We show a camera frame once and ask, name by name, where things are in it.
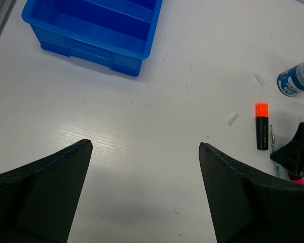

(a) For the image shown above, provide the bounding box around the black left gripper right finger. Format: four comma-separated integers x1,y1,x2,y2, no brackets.
199,143,304,242

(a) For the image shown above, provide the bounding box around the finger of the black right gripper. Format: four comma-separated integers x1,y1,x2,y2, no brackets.
270,122,304,177

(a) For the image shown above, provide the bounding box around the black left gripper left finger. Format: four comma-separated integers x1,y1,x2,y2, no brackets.
0,139,93,242

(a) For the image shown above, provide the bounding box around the green gel pen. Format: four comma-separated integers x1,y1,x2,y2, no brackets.
269,124,282,178

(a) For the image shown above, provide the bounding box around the blue paint jar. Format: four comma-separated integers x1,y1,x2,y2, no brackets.
277,62,304,97

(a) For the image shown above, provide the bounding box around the pink capped black highlighter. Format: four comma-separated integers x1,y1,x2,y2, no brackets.
289,175,304,185

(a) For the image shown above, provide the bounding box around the orange capped black highlighter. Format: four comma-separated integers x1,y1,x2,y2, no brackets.
255,103,269,150

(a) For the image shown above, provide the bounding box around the clear tape piece lower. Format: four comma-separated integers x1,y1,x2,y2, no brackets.
227,113,239,127

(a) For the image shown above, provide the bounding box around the clear tape piece upper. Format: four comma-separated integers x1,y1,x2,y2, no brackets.
254,73,265,87

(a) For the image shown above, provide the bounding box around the blue plastic compartment bin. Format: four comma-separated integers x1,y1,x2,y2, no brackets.
22,0,163,77

